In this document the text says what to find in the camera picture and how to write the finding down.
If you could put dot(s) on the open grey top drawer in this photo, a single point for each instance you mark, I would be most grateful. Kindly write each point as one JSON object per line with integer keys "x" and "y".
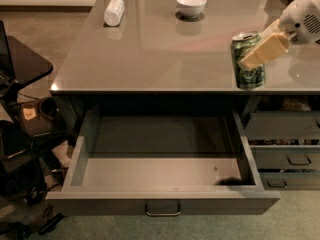
{"x": 202, "y": 162}

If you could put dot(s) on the black laptop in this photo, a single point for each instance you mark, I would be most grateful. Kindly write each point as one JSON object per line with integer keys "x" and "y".
{"x": 7, "y": 74}

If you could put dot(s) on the grey middle side drawer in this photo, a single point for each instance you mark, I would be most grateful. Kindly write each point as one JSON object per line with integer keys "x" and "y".
{"x": 286, "y": 157}

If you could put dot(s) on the grey counter cabinet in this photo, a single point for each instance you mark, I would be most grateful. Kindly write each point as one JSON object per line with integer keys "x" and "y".
{"x": 156, "y": 50}

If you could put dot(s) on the metal drawer handle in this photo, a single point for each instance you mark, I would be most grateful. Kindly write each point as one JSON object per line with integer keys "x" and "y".
{"x": 162, "y": 208}

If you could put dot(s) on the black side table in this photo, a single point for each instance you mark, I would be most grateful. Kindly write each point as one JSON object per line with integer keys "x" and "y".
{"x": 29, "y": 66}

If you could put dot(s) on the green soda can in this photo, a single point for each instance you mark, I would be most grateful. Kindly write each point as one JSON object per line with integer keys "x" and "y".
{"x": 241, "y": 43}

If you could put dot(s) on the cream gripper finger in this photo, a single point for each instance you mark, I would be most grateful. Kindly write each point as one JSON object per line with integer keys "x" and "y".
{"x": 273, "y": 31}
{"x": 266, "y": 50}

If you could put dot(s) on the grey lower side drawer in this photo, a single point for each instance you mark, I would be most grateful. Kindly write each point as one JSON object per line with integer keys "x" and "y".
{"x": 291, "y": 180}

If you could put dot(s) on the brown box with cup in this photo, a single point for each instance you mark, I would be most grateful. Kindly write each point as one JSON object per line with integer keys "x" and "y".
{"x": 41, "y": 117}

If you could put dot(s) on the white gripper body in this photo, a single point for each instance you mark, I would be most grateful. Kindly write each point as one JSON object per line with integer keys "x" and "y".
{"x": 302, "y": 21}

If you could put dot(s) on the clear plastic water bottle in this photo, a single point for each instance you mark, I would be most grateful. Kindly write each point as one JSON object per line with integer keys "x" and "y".
{"x": 114, "y": 12}

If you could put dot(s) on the white ceramic bowl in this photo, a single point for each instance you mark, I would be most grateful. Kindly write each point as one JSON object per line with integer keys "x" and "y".
{"x": 191, "y": 8}

